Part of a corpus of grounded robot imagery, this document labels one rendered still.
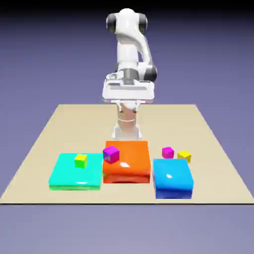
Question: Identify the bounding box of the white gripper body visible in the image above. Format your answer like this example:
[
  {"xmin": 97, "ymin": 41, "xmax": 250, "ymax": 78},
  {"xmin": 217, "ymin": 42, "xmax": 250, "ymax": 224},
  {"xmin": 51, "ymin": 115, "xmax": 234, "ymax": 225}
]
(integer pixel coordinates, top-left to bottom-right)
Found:
[{"xmin": 101, "ymin": 78, "xmax": 156, "ymax": 104}]

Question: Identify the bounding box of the small purple cube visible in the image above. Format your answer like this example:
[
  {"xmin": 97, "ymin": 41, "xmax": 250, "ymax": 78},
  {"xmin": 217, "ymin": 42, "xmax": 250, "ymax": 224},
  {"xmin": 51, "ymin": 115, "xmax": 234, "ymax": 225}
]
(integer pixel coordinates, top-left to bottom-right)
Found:
[{"xmin": 102, "ymin": 145, "xmax": 120, "ymax": 165}]

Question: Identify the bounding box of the small magenta cube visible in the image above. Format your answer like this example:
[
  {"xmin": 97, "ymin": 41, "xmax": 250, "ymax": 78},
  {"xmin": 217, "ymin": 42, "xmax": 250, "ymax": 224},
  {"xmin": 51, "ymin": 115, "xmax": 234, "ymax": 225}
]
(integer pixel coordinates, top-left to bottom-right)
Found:
[{"xmin": 162, "ymin": 146, "xmax": 175, "ymax": 159}]

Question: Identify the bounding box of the small yellow-green cube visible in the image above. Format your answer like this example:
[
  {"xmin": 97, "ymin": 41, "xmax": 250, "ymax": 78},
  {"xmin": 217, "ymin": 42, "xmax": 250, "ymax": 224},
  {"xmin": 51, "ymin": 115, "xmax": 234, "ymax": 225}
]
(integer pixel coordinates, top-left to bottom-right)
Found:
[{"xmin": 74, "ymin": 153, "xmax": 88, "ymax": 169}]

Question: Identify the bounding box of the small yellow cube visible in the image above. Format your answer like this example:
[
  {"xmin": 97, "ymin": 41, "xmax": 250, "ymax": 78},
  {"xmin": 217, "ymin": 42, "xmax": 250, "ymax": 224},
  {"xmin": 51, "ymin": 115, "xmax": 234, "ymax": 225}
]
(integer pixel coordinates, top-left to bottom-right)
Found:
[{"xmin": 177, "ymin": 150, "xmax": 192, "ymax": 164}]

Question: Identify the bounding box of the large orange box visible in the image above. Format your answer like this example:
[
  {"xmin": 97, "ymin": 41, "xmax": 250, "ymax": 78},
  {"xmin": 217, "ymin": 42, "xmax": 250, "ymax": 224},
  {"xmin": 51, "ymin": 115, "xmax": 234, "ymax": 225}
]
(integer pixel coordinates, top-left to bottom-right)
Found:
[{"xmin": 102, "ymin": 140, "xmax": 151, "ymax": 184}]

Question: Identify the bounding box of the large blue box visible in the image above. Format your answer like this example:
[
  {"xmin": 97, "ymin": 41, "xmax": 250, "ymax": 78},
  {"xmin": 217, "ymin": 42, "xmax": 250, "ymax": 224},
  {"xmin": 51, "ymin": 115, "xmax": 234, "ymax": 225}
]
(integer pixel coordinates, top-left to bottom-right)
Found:
[{"xmin": 152, "ymin": 158, "xmax": 194, "ymax": 200}]

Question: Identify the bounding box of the large teal box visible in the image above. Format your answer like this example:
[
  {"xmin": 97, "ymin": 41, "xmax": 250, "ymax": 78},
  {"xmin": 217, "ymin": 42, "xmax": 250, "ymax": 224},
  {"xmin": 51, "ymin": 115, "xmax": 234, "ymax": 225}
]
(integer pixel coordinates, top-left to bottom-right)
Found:
[{"xmin": 48, "ymin": 152, "xmax": 104, "ymax": 191}]

